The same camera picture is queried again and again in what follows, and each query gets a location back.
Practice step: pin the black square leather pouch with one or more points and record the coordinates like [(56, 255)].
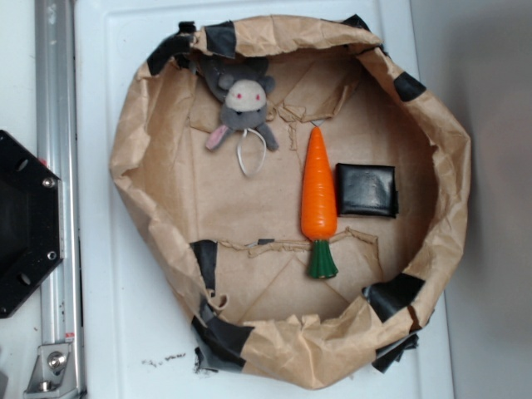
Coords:
[(366, 190)]

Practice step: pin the brown paper bag tray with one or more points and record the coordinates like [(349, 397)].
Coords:
[(225, 224)]

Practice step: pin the white plastic cutting board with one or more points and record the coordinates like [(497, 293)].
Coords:
[(138, 341)]

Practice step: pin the metal corner bracket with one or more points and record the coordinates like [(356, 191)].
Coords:
[(53, 375)]

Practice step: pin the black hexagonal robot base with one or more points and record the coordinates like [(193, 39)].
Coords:
[(30, 224)]

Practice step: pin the orange plastic carrot toy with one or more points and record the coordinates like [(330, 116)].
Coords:
[(318, 207)]

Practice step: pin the gray plush rabbit toy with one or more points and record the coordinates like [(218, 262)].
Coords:
[(242, 89)]

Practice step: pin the aluminium extrusion rail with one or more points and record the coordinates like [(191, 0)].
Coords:
[(61, 301)]

